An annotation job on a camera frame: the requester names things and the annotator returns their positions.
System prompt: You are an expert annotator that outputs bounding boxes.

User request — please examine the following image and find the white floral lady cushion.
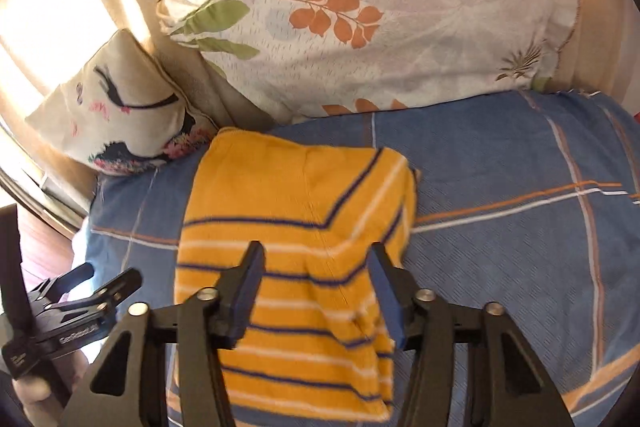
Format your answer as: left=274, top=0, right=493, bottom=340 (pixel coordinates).
left=26, top=29, right=217, bottom=176

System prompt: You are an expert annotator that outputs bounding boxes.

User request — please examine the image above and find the yellow striped knit sweater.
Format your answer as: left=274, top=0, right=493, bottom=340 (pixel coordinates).
left=175, top=129, right=416, bottom=425

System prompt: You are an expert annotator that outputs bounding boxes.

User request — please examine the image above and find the person left hand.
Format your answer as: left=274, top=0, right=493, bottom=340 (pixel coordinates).
left=12, top=350, right=89, bottom=427

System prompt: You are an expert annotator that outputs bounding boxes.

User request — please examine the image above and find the white leaf print pillow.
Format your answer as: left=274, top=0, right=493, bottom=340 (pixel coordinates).
left=156, top=0, right=578, bottom=124

